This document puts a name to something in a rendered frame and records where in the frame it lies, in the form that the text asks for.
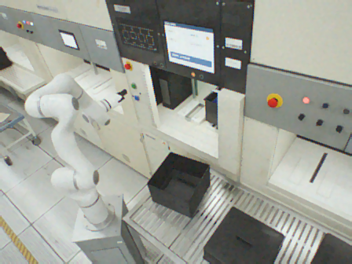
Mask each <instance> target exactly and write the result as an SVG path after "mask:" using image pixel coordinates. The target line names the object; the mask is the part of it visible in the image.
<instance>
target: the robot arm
mask: <svg viewBox="0 0 352 264"><path fill-rule="evenodd" d="M126 94H127V90H125V89H124V90H123V91H121V92H118V93H110V94H109V95H108V96H107V97H105V98H104V99H101V100H100V101H98V102H96V101H94V99H92V97H90V95H88V93H86V91H85V90H84V89H83V88H82V87H81V86H80V85H79V84H78V83H77V82H76V81H75V80H74V79H73V78H72V77H71V76H70V75H67V74H64V73H61V74H59V75H57V76H55V77H54V79H53V80H52V81H50V82H49V83H48V84H47V85H45V86H44V87H41V88H40V89H37V90H36V91H34V93H32V94H31V95H30V96H29V97H28V98H27V100H26V102H25V105H24V107H25V110H26V112H27V114H28V115H30V116H32V117H34V118H50V117H57V118H58V119H59V123H58V124H57V126H55V128H54V129H53V132H52V133H51V140H52V142H53V146H54V148H55V150H56V152H57V155H58V156H59V157H60V158H61V159H62V160H63V161H64V162H66V163H69V165H70V166H71V167H59V168H58V169H56V170H55V171H54V172H53V173H52V176H51V179H50V181H51V184H52V186H53V188H54V189H55V190H56V191H57V192H58V193H60V194H61V195H63V196H67V197H68V198H69V199H73V200H75V201H76V202H77V203H78V205H79V207H80V208H81V209H82V211H83V213H84V215H83V217H82V223H83V225H84V226H85V227H86V228H87V229H88V230H91V231H98V230H102V229H103V228H106V227H107V226H108V224H110V223H111V221H112V220H113V218H114V215H115V209H114V208H113V206H112V205H111V204H110V203H108V202H106V201H102V199H101V195H100V194H99V193H98V191H97V189H96V188H95V186H96V185H97V184H98V182H99V174H98V170H97V168H96V167H95V166H94V165H93V164H92V163H91V162H90V161H89V160H88V159H87V158H86V157H85V156H84V154H83V153H82V151H80V149H79V147H78V144H77V142H76V140H75V135H74V133H73V124H74V122H75V119H76V118H77V116H78V114H79V109H81V110H83V112H82V117H83V118H84V120H86V122H88V123H89V124H91V123H92V122H95V121H96V122H98V123H99V124H101V125H102V126H103V127H105V126H107V125H108V124H109V123H110V122H111V117H110V115H108V113H107V112H108V111H110V109H113V108H115V107H117V106H118V105H121V104H122V103H123V99H125V97H124V95H126Z"/></svg>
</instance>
